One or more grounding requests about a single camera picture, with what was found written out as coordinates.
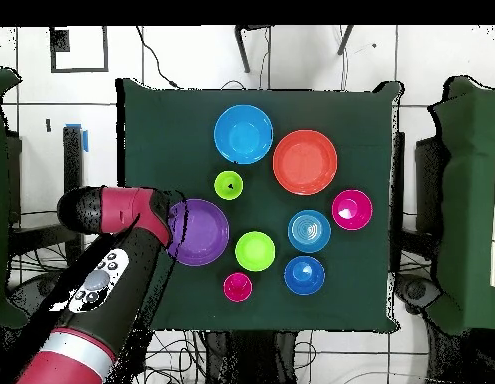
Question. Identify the purple plastic bowl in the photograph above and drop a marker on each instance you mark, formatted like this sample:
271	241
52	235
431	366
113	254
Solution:
203	232

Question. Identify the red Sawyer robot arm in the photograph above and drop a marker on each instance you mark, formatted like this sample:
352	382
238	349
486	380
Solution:
123	208

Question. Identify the green plastic cup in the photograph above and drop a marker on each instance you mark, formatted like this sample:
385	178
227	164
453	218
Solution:
223	188

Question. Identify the small ribbed green bowl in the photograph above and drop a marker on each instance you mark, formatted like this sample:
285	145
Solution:
255	251

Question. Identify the ribbed light blue bowl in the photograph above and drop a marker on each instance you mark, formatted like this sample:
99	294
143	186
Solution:
309	231

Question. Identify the orange plastic bowl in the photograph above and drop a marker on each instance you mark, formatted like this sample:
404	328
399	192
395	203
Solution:
305	162

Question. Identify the large light blue bowl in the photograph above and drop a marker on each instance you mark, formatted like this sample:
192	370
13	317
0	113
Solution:
243	134

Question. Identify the red plastic cup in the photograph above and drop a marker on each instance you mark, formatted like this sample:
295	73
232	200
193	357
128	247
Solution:
231	290

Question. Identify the dark blue bowl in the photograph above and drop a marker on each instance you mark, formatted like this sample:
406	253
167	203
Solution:
304	275

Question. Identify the pink plastic bowl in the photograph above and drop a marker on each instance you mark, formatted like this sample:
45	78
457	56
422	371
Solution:
352	209

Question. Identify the dark green table cloth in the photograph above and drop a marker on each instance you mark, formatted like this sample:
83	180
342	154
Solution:
351	120

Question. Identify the black metal chair legs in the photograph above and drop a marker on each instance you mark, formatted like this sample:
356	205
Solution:
243	52

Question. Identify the black stand post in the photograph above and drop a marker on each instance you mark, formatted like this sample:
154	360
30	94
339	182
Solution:
73	160

